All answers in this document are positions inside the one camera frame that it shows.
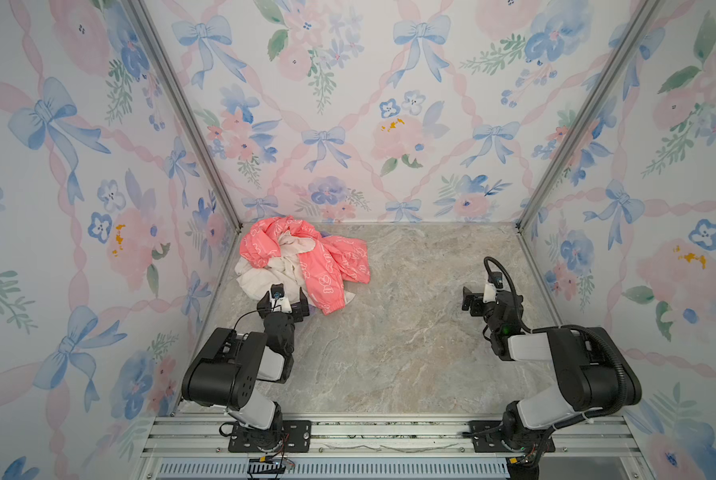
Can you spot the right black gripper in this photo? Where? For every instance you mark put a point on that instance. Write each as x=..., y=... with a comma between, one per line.
x=476, y=299

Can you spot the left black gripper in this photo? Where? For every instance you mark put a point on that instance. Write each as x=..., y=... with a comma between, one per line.
x=300, y=311

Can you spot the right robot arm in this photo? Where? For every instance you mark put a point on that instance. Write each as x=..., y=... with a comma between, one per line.
x=591, y=377

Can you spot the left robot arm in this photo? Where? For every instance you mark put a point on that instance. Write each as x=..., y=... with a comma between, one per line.
x=227, y=368

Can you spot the white cloth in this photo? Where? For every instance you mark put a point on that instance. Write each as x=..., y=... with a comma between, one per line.
x=295, y=267

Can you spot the pink patterned cloth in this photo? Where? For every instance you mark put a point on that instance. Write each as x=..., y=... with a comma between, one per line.
x=350, y=255

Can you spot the ventilation grille strip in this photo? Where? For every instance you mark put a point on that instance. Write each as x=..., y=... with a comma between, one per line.
x=334, y=468

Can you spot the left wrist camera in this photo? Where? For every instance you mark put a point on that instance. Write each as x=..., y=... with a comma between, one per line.
x=277, y=294

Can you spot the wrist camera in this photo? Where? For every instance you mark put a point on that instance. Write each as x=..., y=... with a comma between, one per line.
x=493, y=285
x=277, y=294

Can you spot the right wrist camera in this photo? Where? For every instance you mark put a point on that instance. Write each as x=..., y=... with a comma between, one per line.
x=493, y=285

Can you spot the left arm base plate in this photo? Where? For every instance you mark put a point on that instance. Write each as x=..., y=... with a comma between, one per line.
x=287, y=436

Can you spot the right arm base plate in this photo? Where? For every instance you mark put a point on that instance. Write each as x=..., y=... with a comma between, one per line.
x=491, y=436

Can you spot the aluminium mounting rail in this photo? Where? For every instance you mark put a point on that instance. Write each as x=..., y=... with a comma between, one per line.
x=204, y=434

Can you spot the right aluminium corner post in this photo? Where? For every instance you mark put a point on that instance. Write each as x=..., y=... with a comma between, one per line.
x=616, y=62

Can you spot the aluminium corner post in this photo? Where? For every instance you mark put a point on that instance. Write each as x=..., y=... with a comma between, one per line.
x=616, y=62
x=153, y=46

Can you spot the left aluminium corner post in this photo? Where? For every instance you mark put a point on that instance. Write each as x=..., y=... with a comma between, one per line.
x=153, y=46

